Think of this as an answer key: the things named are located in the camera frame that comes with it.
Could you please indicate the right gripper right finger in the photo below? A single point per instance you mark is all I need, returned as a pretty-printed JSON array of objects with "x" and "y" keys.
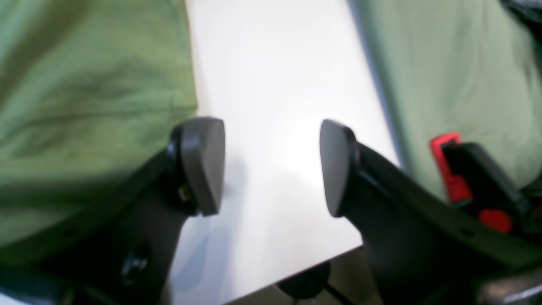
[{"x": 422, "y": 251}]

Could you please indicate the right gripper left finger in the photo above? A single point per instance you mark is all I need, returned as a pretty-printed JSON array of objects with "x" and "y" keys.
[{"x": 119, "y": 252}]

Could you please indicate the olive green t-shirt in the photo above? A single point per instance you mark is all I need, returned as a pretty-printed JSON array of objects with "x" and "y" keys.
[{"x": 90, "y": 89}]

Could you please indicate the red black clamp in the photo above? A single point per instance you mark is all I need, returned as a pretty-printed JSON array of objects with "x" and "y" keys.
[{"x": 476, "y": 185}]

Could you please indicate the grey curtain cloth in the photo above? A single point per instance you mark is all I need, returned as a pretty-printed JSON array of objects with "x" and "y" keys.
[{"x": 464, "y": 66}]

